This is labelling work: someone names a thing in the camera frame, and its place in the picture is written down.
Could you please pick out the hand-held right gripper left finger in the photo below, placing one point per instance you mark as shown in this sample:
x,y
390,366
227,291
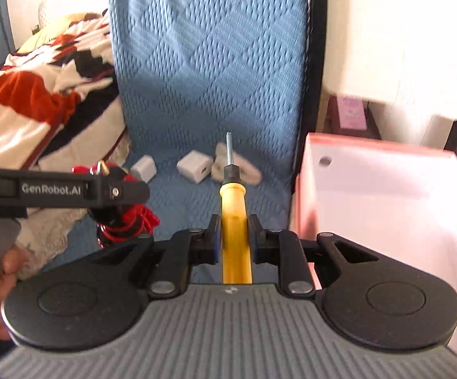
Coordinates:
x,y
215,241

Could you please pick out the pink storage box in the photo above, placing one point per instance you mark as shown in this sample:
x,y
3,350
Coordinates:
x,y
370,205

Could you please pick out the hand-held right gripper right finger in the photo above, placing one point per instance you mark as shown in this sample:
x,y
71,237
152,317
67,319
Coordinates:
x,y
252,241

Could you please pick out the small pink box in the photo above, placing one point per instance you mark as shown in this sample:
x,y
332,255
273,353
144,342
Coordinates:
x,y
352,112

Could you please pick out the red white black printed blanket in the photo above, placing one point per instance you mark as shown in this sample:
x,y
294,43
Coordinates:
x,y
35,98

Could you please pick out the white sock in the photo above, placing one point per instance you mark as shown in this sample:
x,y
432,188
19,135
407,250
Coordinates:
x,y
248,173

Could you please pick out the white charger adapter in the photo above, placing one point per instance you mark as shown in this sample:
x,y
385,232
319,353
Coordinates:
x,y
143,168
195,171

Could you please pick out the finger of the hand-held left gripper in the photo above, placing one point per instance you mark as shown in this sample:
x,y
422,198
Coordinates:
x,y
126,193

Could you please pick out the black sofa frame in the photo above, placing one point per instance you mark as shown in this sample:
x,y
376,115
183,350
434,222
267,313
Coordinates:
x,y
311,87

